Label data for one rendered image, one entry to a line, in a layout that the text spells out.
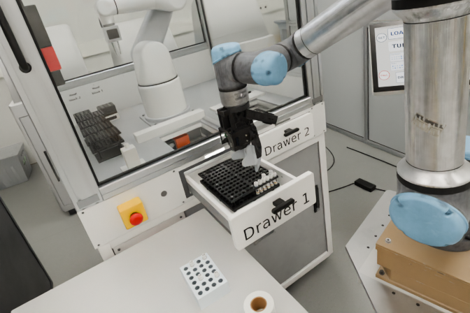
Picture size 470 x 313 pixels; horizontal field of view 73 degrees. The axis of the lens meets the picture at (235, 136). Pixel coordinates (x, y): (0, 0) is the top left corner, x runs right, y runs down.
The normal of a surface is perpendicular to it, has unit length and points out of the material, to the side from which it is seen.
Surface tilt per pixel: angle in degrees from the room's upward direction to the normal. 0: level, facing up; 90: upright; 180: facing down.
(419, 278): 90
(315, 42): 108
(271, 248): 90
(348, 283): 0
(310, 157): 90
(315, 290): 0
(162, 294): 0
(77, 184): 90
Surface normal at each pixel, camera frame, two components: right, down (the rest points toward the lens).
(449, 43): -0.15, 0.41
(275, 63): 0.72, 0.17
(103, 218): 0.53, 0.27
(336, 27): -0.46, 0.70
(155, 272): -0.18, -0.89
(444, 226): -0.64, 0.53
